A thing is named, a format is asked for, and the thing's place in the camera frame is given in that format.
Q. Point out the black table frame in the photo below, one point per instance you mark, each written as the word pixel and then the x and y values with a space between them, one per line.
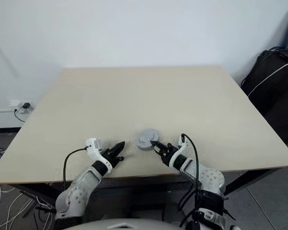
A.
pixel 254 179

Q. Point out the large black bag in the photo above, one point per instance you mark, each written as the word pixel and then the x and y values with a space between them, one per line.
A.
pixel 273 100

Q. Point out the black thin floor stand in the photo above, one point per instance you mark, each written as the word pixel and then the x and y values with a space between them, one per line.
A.
pixel 31 196

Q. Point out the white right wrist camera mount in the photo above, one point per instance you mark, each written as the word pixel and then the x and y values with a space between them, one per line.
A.
pixel 182 147

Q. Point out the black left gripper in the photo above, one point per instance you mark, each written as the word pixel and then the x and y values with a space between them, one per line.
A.
pixel 108 157

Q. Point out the white wall socket strip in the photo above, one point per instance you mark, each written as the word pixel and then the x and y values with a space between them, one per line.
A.
pixel 20 109

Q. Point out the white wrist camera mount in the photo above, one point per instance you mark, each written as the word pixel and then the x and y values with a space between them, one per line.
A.
pixel 182 147
pixel 93 149

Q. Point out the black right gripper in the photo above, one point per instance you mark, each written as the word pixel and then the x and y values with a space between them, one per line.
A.
pixel 168 154

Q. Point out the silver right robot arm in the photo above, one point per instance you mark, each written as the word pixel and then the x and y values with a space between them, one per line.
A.
pixel 208 178

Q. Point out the black power adapter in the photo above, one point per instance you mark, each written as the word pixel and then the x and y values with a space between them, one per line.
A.
pixel 26 105

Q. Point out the grey robot torso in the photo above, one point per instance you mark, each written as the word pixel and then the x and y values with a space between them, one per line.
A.
pixel 124 225

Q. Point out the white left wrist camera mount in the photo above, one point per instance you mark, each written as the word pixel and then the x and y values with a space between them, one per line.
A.
pixel 93 149

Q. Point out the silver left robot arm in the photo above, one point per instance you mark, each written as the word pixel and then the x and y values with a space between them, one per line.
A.
pixel 72 196

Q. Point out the finned grey motor end cap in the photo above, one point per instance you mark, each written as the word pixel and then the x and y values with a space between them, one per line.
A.
pixel 150 135

